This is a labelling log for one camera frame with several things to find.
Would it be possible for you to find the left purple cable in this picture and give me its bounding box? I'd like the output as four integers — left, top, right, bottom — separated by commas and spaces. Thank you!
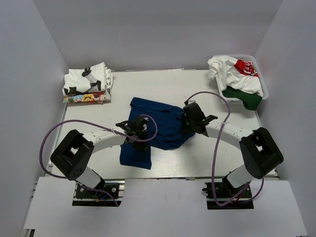
39, 114, 158, 207

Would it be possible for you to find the white plastic basket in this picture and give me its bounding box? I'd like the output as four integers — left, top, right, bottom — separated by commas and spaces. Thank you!
207, 54, 269, 100

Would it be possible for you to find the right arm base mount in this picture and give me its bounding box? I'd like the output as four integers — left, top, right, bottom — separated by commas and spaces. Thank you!
202, 182, 254, 210

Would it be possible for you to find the purple cable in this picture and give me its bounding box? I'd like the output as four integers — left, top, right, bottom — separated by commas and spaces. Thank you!
39, 114, 158, 207
185, 91, 265, 206

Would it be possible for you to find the white and green t-shirt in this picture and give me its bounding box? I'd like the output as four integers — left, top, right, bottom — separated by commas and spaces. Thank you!
207, 55, 264, 111

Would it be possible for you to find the folded colourful cartoon t-shirt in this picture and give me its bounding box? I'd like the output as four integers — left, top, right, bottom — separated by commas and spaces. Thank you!
63, 91, 111, 104

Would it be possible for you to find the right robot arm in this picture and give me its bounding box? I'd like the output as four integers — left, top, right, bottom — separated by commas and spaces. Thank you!
182, 102, 284, 198

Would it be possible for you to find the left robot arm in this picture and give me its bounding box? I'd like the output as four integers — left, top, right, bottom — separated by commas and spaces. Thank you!
50, 115, 151, 190

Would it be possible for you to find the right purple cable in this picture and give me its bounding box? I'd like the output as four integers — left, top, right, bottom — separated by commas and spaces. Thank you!
185, 91, 265, 206

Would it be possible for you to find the blue t-shirt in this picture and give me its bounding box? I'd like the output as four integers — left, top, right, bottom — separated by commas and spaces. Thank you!
118, 97, 196, 170

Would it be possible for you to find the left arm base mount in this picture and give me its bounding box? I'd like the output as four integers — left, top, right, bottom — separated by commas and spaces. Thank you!
72, 180, 125, 207

